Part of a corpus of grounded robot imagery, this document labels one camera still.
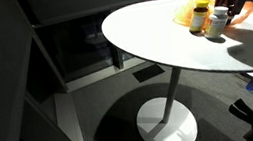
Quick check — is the white bottle grey cap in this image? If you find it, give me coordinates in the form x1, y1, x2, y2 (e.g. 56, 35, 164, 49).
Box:
200, 4, 234, 41

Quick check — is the amber bottle yellow cap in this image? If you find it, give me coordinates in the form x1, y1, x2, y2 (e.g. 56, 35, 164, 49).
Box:
184, 0, 215, 35

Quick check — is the orange plastic bag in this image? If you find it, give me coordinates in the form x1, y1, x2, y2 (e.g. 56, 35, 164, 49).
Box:
170, 0, 253, 35

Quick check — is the white table pedestal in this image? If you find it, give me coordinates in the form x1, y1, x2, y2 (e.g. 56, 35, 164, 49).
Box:
128, 64, 201, 141

